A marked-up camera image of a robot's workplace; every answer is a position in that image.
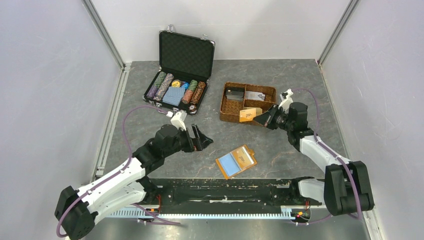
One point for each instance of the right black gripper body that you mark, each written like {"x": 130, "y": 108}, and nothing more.
{"x": 280, "y": 120}

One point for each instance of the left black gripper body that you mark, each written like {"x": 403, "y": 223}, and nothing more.
{"x": 186, "y": 143}

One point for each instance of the orange gold card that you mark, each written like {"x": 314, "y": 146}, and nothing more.
{"x": 247, "y": 115}

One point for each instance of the orange card holder wallet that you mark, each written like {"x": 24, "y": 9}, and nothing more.
{"x": 236, "y": 161}

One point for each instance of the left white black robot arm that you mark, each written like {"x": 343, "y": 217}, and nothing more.
{"x": 78, "y": 211}

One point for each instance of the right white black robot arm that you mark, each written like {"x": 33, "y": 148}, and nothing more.
{"x": 346, "y": 188}

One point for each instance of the tan card in basket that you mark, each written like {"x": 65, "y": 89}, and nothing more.
{"x": 258, "y": 110}

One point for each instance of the black card deck box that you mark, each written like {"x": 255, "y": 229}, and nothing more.
{"x": 235, "y": 93}

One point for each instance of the blue playing card deck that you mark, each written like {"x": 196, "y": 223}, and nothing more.
{"x": 173, "y": 95}

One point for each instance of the loose poker chip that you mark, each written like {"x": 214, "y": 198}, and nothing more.
{"x": 192, "y": 108}

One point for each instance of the woven brown basket tray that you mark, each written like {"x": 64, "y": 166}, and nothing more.
{"x": 230, "y": 109}

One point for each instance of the brown black chip stack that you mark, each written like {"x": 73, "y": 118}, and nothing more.
{"x": 197, "y": 93}

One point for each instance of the green orange chip stack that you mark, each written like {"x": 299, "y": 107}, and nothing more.
{"x": 189, "y": 92}

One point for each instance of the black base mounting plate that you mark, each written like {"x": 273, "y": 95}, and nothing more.
{"x": 223, "y": 196}

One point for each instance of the yellow blue loose chips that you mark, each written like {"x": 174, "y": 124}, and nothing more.
{"x": 180, "y": 84}

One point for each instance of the pink grey chip stack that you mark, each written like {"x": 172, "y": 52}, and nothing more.
{"x": 163, "y": 87}

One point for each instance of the purple green chip stack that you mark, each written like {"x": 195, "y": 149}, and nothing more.
{"x": 156, "y": 84}

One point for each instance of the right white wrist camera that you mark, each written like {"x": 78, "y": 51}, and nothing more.
{"x": 286, "y": 100}

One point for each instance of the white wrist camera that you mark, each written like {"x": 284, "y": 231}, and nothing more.
{"x": 177, "y": 119}
{"x": 286, "y": 100}

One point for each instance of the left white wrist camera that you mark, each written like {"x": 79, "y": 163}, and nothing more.
{"x": 177, "y": 119}

